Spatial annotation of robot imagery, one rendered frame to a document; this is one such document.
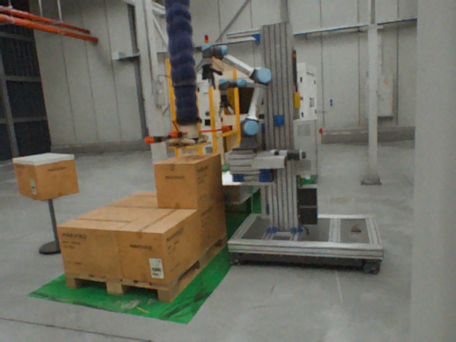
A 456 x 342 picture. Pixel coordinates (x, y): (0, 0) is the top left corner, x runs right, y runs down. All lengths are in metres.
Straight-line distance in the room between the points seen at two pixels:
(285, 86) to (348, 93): 9.21
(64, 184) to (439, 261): 3.92
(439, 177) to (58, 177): 3.89
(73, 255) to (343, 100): 10.38
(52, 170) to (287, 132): 2.33
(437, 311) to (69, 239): 3.06
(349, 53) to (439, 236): 12.21
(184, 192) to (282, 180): 0.87
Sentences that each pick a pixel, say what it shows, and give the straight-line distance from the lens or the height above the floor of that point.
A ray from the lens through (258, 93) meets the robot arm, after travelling 2.95.
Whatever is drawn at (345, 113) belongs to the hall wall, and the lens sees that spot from 12.33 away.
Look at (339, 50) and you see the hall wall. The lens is 12.41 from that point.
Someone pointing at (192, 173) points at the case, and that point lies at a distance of 3.06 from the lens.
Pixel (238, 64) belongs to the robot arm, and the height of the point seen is 1.72.
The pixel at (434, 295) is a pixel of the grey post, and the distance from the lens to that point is 0.23.
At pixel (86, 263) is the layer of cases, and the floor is 0.24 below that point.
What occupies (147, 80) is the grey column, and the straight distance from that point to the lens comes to 4.83.
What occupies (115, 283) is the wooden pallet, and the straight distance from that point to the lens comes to 3.05.
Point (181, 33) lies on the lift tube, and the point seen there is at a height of 2.03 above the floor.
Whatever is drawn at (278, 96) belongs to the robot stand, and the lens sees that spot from 3.18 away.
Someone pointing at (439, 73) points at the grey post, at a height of 1.39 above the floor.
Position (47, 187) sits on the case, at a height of 0.74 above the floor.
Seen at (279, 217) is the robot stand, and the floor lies 0.36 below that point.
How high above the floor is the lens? 1.38
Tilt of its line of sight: 11 degrees down
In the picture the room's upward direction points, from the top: 4 degrees counter-clockwise
